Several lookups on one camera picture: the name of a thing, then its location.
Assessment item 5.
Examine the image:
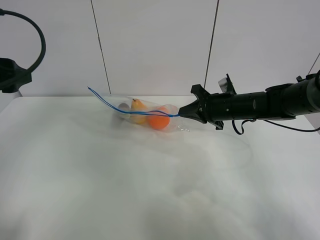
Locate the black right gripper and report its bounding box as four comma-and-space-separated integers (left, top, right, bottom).
178, 84, 230, 130

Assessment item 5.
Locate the clear zip bag blue zipper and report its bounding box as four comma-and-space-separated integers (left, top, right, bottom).
87, 87, 189, 133

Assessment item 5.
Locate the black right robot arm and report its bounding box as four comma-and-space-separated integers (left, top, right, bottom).
178, 73, 320, 130

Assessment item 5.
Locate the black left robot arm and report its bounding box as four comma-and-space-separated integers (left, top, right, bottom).
0, 58, 32, 94

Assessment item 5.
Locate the orange fruit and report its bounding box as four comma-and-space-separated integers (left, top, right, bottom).
146, 106, 170, 130

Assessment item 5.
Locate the yellow pear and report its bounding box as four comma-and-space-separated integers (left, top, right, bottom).
130, 98, 148, 125

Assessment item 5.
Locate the purple eggplant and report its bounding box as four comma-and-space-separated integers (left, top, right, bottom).
118, 102, 131, 120

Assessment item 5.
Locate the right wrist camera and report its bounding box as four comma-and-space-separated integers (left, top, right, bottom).
218, 73, 237, 95

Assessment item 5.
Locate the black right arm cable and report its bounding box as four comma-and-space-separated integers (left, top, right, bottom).
231, 119, 320, 135

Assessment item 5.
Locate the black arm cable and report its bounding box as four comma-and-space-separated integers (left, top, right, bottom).
231, 119, 320, 135
0, 8, 47, 71

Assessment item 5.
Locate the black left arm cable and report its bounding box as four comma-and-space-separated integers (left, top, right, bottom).
0, 8, 47, 71

